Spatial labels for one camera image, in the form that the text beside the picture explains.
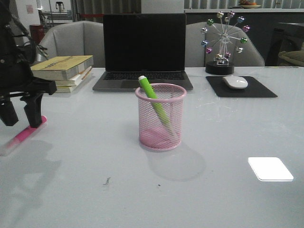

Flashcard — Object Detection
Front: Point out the top yellow book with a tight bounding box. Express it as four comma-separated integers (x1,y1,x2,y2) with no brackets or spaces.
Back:
31,55,94,80

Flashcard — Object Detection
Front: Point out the black mouse pad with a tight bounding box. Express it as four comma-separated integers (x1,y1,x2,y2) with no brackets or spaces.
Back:
205,76,278,98

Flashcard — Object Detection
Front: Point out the left grey armchair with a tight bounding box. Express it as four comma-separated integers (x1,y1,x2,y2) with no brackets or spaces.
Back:
40,20,105,67

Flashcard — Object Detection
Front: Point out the red trash bin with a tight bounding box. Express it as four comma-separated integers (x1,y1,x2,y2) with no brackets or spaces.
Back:
29,24,45,44

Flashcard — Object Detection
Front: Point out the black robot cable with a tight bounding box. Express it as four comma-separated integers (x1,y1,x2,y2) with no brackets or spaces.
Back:
4,9,49,64

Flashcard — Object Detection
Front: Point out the pink mesh pen holder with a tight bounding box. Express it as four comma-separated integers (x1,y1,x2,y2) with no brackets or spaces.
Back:
135,83,187,151

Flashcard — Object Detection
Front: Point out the dark side chair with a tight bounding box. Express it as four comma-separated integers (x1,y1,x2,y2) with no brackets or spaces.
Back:
266,22,304,66

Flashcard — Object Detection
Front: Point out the bottom book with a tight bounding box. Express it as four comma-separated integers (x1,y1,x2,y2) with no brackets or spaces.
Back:
56,72,91,93

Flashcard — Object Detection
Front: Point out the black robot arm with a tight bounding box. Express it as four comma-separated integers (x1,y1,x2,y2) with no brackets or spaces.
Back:
0,0,57,128

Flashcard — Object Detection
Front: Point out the grey laptop computer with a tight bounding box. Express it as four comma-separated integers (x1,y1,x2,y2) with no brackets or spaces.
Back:
93,13,193,92

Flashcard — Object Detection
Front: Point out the middle book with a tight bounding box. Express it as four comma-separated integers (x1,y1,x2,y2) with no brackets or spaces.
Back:
55,66,92,87

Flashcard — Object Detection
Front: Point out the white computer mouse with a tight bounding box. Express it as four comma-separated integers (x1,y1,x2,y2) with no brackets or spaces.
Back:
222,76,248,89

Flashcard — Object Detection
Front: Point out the right grey armchair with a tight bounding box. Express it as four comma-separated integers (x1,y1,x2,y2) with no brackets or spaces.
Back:
185,22,265,67

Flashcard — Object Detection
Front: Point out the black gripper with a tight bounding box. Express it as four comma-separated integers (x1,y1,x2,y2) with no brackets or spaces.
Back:
0,53,57,128

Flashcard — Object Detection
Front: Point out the green highlighter pen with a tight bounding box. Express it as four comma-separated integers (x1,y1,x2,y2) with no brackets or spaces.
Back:
138,76,175,136

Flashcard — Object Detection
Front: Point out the pink highlighter pen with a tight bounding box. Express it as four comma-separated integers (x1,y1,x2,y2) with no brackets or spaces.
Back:
0,115,47,156

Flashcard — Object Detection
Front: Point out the grey armchair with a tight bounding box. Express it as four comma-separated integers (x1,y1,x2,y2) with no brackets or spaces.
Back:
185,22,265,67
40,20,105,67

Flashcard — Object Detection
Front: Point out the fruit bowl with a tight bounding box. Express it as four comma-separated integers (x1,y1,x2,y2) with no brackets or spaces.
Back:
239,0,261,9

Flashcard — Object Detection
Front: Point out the ferris wheel desk ornament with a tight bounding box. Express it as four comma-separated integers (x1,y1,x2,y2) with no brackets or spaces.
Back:
200,10,251,75

